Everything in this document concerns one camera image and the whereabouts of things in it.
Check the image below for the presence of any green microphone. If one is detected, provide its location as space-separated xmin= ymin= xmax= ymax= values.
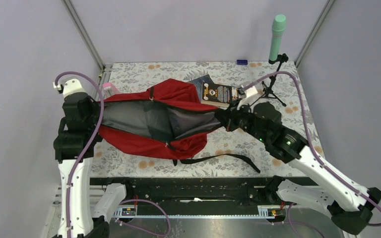
xmin=268 ymin=14 xmax=287 ymax=64

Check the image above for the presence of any dark blue book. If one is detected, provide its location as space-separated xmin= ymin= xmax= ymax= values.
xmin=188 ymin=74 xmax=214 ymax=101

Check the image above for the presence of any pink metronome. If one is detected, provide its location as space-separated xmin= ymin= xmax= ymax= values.
xmin=103 ymin=82 xmax=120 ymax=98

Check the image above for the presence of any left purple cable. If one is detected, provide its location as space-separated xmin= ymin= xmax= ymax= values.
xmin=54 ymin=71 xmax=172 ymax=238

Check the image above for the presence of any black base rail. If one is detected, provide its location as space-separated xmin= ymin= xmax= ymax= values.
xmin=90 ymin=176 xmax=281 ymax=217

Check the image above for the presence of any floral table mat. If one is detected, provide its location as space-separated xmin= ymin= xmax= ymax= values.
xmin=91 ymin=61 xmax=322 ymax=178

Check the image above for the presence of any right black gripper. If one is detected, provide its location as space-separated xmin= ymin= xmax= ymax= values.
xmin=215 ymin=97 xmax=269 ymax=143

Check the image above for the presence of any small blue box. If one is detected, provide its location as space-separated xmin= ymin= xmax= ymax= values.
xmin=236 ymin=59 xmax=248 ymax=65

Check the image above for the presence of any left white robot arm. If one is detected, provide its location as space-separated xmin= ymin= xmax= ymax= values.
xmin=53 ymin=71 xmax=134 ymax=238

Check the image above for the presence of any red backpack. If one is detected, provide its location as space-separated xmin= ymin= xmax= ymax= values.
xmin=98 ymin=78 xmax=261 ymax=174

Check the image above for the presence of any black cover book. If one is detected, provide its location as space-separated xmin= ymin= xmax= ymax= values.
xmin=200 ymin=83 xmax=239 ymax=108

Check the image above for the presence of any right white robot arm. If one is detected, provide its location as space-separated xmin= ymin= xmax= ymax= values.
xmin=215 ymin=99 xmax=381 ymax=235

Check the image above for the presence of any black tripod mic stand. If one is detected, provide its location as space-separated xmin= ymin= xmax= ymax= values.
xmin=255 ymin=54 xmax=289 ymax=107

